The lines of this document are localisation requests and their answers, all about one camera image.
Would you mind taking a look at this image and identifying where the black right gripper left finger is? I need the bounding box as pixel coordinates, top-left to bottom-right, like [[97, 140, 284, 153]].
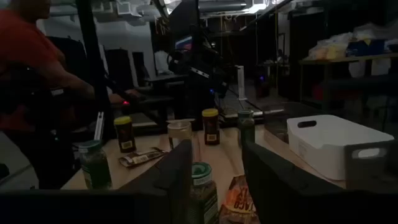
[[0, 139, 194, 224]]

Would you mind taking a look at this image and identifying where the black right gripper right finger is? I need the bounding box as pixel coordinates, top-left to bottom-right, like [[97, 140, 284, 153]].
[[242, 140, 398, 224]]

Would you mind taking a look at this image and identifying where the orange brown seasoning packet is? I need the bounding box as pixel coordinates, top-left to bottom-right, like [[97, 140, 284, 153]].
[[219, 174, 261, 224], [118, 146, 169, 168]]

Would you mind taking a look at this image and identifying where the green lid oregano jar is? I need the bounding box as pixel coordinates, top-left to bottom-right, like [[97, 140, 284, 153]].
[[188, 161, 220, 224], [77, 139, 113, 190], [237, 110, 256, 147]]

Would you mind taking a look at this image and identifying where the yellow lid spice jar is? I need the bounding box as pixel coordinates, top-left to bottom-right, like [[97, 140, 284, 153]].
[[201, 108, 221, 146], [113, 116, 137, 154]]

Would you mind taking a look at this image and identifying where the tan lid seasoning jar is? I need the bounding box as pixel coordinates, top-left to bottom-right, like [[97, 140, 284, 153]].
[[167, 121, 193, 149]]

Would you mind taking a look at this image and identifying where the white plastic bin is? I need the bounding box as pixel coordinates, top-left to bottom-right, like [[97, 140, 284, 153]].
[[286, 114, 395, 181]]

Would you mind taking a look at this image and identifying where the grey plastic bin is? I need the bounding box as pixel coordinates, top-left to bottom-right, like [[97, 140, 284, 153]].
[[344, 139, 398, 192]]

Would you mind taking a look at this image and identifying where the white tower heater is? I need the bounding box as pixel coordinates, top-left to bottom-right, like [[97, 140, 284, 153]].
[[236, 65, 248, 101]]

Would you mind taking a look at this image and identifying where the wooden storage shelf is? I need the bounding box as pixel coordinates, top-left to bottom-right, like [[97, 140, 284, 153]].
[[298, 52, 398, 110]]

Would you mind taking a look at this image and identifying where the computer monitor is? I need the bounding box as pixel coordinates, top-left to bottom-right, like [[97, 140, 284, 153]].
[[175, 35, 193, 51]]

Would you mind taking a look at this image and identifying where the pale plastic bag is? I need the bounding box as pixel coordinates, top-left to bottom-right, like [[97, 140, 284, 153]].
[[307, 32, 354, 60]]

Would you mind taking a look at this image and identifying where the person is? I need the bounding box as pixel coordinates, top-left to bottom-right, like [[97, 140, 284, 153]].
[[0, 0, 142, 134]]

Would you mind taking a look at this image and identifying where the silver aluminium rail piece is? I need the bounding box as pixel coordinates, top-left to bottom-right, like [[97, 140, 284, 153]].
[[94, 111, 105, 141]]

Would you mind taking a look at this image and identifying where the black upright post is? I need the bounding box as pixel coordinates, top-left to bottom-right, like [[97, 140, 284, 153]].
[[76, 0, 111, 141]]

